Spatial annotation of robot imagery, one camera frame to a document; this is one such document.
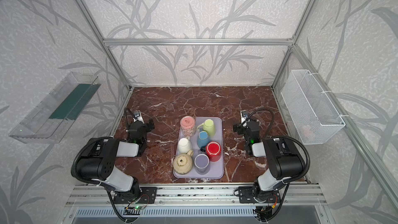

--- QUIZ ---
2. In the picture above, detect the light green mug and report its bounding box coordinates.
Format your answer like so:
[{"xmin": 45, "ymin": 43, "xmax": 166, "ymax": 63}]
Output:
[{"xmin": 197, "ymin": 119, "xmax": 216, "ymax": 138}]

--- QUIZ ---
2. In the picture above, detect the blue mug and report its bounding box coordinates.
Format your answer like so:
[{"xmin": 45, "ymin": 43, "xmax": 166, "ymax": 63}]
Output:
[{"xmin": 197, "ymin": 131, "xmax": 210, "ymax": 148}]

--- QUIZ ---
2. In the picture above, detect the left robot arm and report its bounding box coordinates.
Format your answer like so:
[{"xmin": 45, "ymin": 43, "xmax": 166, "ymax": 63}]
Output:
[{"xmin": 70, "ymin": 119, "xmax": 155, "ymax": 202}]

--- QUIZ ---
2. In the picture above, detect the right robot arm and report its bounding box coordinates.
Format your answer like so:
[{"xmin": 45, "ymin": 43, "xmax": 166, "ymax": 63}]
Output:
[{"xmin": 233, "ymin": 121, "xmax": 311, "ymax": 203}]

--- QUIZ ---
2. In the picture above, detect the red mug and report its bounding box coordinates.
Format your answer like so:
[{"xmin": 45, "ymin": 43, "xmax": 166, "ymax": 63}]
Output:
[{"xmin": 200, "ymin": 142, "xmax": 221, "ymax": 162}]

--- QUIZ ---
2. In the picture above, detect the white mug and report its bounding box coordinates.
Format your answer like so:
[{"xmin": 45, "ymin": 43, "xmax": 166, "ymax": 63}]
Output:
[{"xmin": 177, "ymin": 138, "xmax": 192, "ymax": 154}]

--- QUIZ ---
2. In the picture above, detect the pink patterned mug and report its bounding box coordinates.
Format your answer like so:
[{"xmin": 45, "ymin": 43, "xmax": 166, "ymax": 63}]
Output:
[{"xmin": 180, "ymin": 116, "xmax": 197, "ymax": 137}]

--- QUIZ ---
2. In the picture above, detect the beige stoneware mug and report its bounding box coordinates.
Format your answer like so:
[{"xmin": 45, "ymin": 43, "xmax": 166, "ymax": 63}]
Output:
[{"xmin": 173, "ymin": 149, "xmax": 194, "ymax": 175}]

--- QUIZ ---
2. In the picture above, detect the lavender mug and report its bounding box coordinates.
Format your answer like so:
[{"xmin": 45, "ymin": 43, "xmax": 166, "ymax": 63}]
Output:
[{"xmin": 194, "ymin": 153, "xmax": 210, "ymax": 175}]

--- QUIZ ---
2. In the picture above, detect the lavender plastic tray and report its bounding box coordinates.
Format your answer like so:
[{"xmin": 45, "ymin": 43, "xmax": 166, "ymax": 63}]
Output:
[{"xmin": 173, "ymin": 116, "xmax": 225, "ymax": 179}]

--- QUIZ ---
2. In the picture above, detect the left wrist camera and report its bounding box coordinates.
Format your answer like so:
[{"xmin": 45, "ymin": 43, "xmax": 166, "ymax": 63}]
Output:
[{"xmin": 133, "ymin": 111, "xmax": 145, "ymax": 123}]

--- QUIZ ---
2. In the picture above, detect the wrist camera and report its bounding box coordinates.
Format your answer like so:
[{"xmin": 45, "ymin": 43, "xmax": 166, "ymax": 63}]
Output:
[
  {"xmin": 240, "ymin": 110, "xmax": 250, "ymax": 124},
  {"xmin": 133, "ymin": 111, "xmax": 145, "ymax": 123}
]

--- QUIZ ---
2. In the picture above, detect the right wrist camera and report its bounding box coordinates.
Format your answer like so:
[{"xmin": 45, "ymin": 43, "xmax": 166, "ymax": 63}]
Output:
[{"xmin": 240, "ymin": 110, "xmax": 250, "ymax": 124}]

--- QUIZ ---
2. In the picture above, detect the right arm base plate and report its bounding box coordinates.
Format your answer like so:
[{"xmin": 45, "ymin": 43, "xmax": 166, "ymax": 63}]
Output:
[{"xmin": 237, "ymin": 186, "xmax": 281, "ymax": 204}]

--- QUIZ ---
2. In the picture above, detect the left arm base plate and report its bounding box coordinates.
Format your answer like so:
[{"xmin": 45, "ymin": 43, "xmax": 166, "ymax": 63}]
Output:
[{"xmin": 113, "ymin": 187, "xmax": 158, "ymax": 204}]

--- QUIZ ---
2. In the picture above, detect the white wire mesh basket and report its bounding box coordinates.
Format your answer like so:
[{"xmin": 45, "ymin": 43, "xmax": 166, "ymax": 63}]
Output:
[{"xmin": 282, "ymin": 69, "xmax": 346, "ymax": 145}]

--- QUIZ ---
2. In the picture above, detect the aluminium front rail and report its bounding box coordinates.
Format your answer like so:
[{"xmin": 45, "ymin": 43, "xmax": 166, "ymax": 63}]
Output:
[{"xmin": 65, "ymin": 182, "xmax": 327, "ymax": 207}]

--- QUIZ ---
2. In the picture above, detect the aluminium cage frame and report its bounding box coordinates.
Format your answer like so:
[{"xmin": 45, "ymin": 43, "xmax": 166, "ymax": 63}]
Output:
[{"xmin": 73, "ymin": 0, "xmax": 398, "ymax": 207}]

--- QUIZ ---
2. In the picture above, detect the clear plastic wall bin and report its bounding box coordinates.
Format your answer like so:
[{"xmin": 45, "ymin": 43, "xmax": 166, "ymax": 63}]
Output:
[{"xmin": 9, "ymin": 72, "xmax": 101, "ymax": 144}]

